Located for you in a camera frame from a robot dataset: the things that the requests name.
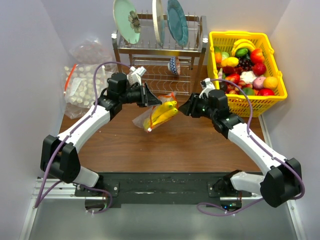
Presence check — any yellow plastic basket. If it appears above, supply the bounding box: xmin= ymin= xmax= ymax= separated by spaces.
xmin=208 ymin=30 xmax=288 ymax=118

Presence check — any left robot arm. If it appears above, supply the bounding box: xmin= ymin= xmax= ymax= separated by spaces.
xmin=40 ymin=73 xmax=162 ymax=196

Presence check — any white cauliflower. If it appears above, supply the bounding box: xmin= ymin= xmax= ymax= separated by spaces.
xmin=240 ymin=70 xmax=257 ymax=84

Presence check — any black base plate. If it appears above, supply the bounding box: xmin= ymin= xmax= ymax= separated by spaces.
xmin=67 ymin=171 xmax=280 ymax=210

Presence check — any green lime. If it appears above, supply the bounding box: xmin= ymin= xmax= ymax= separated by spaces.
xmin=239 ymin=87 xmax=255 ymax=96

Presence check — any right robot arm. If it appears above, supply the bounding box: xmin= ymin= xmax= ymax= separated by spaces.
xmin=178 ymin=89 xmax=305 ymax=208

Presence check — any mint green flower plate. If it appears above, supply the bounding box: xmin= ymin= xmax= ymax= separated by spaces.
xmin=113 ymin=0 xmax=142 ymax=45

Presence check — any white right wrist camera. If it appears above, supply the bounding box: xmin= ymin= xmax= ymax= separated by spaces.
xmin=199 ymin=78 xmax=216 ymax=99

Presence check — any cream plate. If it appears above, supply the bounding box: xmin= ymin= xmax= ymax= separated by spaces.
xmin=152 ymin=0 xmax=165 ymax=47

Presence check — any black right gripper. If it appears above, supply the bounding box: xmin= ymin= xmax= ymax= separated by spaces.
xmin=178 ymin=92 xmax=217 ymax=121

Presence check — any yellow banana bunch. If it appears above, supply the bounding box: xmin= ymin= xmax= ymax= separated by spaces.
xmin=231 ymin=38 xmax=256 ymax=56
xmin=143 ymin=100 xmax=178 ymax=132

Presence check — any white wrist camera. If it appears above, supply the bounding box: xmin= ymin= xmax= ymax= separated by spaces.
xmin=199 ymin=78 xmax=216 ymax=99
xmin=127 ymin=66 xmax=147 ymax=86

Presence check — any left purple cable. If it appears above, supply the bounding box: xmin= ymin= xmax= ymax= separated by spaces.
xmin=34 ymin=61 xmax=133 ymax=209

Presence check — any bag of red pieces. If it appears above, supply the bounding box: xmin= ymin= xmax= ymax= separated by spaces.
xmin=69 ymin=36 xmax=114 ymax=65

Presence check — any blue patterned bowl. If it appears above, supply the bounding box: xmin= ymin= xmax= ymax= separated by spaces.
xmin=167 ymin=56 xmax=181 ymax=76

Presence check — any red tomato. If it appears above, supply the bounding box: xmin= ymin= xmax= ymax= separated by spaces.
xmin=257 ymin=88 xmax=275 ymax=97

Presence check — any bag of white round pieces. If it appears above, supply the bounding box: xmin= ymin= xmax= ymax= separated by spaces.
xmin=62 ymin=64 xmax=112 ymax=119

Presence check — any clear orange zip bag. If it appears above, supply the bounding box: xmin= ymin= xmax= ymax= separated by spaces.
xmin=132 ymin=91 xmax=178 ymax=133

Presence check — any orange fruit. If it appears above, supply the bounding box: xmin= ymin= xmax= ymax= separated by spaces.
xmin=263 ymin=76 xmax=279 ymax=90

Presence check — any teal plate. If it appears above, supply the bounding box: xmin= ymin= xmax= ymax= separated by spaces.
xmin=167 ymin=0 xmax=189 ymax=48

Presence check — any yellow lemon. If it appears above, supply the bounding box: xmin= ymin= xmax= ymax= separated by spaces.
xmin=221 ymin=57 xmax=239 ymax=67

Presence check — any red orange bell pepper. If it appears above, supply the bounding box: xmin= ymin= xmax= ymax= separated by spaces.
xmin=250 ymin=48 xmax=265 ymax=64

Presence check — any metal dish rack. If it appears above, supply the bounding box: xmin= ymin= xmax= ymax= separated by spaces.
xmin=111 ymin=12 xmax=209 ymax=97

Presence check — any red apple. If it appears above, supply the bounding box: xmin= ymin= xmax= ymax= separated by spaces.
xmin=252 ymin=63 xmax=267 ymax=76

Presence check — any dark grape bunch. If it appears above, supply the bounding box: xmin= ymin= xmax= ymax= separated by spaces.
xmin=235 ymin=55 xmax=254 ymax=75

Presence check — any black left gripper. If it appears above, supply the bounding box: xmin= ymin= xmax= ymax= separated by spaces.
xmin=119 ymin=81 xmax=162 ymax=108

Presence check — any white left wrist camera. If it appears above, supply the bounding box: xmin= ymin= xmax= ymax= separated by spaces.
xmin=127 ymin=66 xmax=147 ymax=86

